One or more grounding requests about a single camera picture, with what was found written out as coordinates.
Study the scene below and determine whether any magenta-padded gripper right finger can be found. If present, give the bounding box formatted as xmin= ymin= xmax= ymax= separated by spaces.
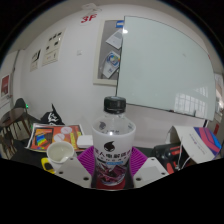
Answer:
xmin=126 ymin=145 xmax=170 ymax=188

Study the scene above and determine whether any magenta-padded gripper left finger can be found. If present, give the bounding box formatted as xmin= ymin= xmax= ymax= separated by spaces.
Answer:
xmin=54 ymin=145 xmax=98 ymax=190

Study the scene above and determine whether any clear bottle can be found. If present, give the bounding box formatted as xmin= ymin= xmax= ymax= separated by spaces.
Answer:
xmin=91 ymin=95 xmax=137 ymax=191

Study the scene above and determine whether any red and black power tool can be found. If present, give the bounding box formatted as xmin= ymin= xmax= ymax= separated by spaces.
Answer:
xmin=150 ymin=143 xmax=183 ymax=175

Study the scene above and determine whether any flat round red coaster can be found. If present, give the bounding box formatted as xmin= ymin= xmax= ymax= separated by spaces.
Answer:
xmin=94 ymin=173 xmax=128 ymax=192

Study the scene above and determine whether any small flat white box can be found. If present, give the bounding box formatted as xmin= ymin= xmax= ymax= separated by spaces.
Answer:
xmin=76 ymin=134 xmax=94 ymax=149

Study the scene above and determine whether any colourful printed poster sheet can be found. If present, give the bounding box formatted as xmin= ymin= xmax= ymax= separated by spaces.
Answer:
xmin=25 ymin=123 xmax=85 ymax=153

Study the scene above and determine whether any black hat with white print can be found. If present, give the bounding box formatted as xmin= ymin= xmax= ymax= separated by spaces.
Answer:
xmin=40 ymin=103 xmax=65 ymax=126

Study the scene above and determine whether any blue cardboard box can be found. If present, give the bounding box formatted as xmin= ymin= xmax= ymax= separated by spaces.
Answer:
xmin=165 ymin=124 xmax=223 ymax=164

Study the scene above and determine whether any brown wooden chair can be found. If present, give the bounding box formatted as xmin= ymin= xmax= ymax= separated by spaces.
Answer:
xmin=0 ymin=107 xmax=34 ymax=159

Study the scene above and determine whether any dark chair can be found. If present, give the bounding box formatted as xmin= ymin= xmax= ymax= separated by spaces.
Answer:
xmin=13 ymin=97 xmax=28 ymax=113

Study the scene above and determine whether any grey notice board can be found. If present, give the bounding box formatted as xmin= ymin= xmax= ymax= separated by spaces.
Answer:
xmin=93 ymin=19 xmax=125 ymax=87

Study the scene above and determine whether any large whiteboard on stand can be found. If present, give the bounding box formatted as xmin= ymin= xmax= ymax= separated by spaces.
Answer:
xmin=115 ymin=15 xmax=217 ymax=122

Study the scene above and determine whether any paper with colourful circle print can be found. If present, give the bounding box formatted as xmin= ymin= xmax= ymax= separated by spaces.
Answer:
xmin=101 ymin=50 xmax=121 ymax=80

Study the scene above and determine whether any white paper sheet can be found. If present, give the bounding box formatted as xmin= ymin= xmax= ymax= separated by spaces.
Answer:
xmin=105 ymin=28 xmax=124 ymax=50

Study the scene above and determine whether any white mug, yellow handle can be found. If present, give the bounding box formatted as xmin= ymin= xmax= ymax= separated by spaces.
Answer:
xmin=40 ymin=142 xmax=75 ymax=174

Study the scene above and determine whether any white cable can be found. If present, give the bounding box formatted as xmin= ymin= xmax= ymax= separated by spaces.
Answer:
xmin=175 ymin=136 xmax=193 ymax=169

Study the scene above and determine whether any red wall poster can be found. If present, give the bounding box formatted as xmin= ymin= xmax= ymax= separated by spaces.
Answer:
xmin=0 ymin=74 xmax=11 ymax=98

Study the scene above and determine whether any small white wall poster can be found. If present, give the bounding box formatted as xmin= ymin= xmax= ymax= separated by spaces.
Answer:
xmin=29 ymin=49 xmax=42 ymax=72

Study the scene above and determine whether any large white wall poster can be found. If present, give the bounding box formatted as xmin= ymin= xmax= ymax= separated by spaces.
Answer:
xmin=42 ymin=29 xmax=65 ymax=67

